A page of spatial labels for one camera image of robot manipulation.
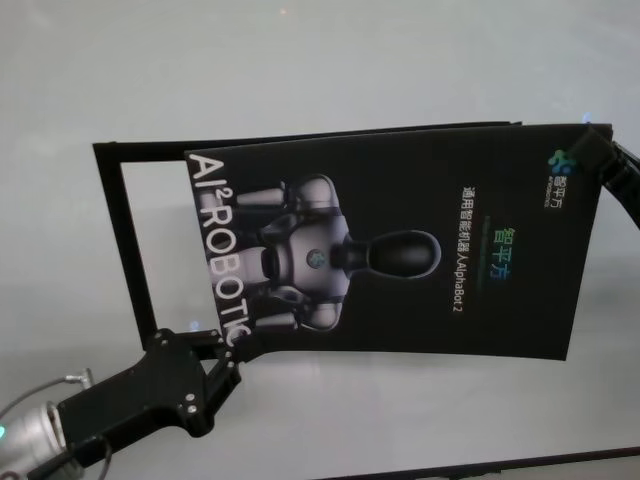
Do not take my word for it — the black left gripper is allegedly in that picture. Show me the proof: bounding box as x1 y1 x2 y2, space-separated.
56 326 245 455

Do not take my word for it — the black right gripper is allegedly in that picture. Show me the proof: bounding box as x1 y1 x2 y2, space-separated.
568 133 640 227

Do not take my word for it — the black robot print poster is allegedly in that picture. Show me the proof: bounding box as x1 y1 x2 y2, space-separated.
183 122 615 362

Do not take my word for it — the grey cable with silver plug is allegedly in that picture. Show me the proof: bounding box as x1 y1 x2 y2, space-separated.
0 366 97 422

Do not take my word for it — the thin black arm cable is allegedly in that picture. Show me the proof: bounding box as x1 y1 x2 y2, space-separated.
29 433 117 480

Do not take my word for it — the black tape rectangle frame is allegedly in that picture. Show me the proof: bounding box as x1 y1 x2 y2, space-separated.
92 121 524 354

